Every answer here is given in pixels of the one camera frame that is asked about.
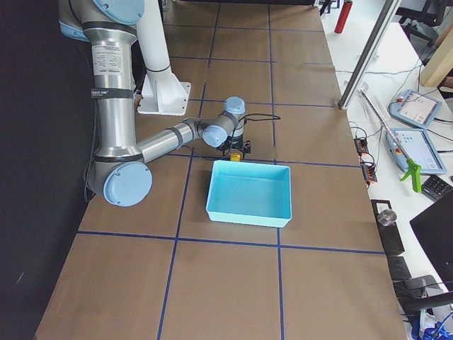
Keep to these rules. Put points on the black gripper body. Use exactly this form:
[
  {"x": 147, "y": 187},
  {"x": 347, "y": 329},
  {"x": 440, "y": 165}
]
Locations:
[{"x": 236, "y": 143}]

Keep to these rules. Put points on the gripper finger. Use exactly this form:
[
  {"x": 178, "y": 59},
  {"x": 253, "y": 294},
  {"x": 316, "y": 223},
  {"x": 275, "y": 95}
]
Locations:
[
  {"x": 225, "y": 147},
  {"x": 245, "y": 147}
]

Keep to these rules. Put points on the yellow beetle toy car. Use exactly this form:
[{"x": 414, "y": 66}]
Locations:
[{"x": 235, "y": 157}]

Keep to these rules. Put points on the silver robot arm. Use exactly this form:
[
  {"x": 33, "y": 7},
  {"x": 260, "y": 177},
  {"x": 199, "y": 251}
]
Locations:
[{"x": 132, "y": 74}]

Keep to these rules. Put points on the light blue plastic bin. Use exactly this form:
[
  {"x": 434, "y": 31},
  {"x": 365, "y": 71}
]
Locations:
[{"x": 250, "y": 193}]

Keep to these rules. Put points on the orange black connector box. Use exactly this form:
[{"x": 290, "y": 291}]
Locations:
[{"x": 361, "y": 145}]

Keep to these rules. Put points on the small metal cup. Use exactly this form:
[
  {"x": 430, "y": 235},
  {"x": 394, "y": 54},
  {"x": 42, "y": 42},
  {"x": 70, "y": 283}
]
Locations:
[{"x": 386, "y": 217}]

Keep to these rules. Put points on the near teach pendant tablet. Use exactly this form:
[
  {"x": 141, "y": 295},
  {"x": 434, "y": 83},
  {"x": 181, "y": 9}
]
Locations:
[{"x": 418, "y": 145}]

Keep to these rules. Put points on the teach pendant tablet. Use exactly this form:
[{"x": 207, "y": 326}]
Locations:
[
  {"x": 414, "y": 109},
  {"x": 418, "y": 145}
]

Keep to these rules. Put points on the far teach pendant tablet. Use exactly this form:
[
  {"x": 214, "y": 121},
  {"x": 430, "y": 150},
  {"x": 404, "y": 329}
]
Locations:
[{"x": 414, "y": 109}]

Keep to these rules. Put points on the red fire extinguisher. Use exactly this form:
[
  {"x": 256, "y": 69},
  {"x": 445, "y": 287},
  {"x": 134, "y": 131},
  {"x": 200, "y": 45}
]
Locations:
[{"x": 342, "y": 19}]

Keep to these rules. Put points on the black computer keyboard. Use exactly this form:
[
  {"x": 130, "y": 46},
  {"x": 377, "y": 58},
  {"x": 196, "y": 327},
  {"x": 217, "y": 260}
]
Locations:
[{"x": 435, "y": 188}]

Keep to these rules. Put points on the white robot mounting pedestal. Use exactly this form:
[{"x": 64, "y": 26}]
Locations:
[{"x": 162, "y": 92}]

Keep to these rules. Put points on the green handled reacher grabber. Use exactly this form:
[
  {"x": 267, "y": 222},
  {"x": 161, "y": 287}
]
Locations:
[{"x": 413, "y": 169}]

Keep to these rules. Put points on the aluminium frame post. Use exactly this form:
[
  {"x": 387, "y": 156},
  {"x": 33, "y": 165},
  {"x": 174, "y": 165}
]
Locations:
[{"x": 387, "y": 12}]

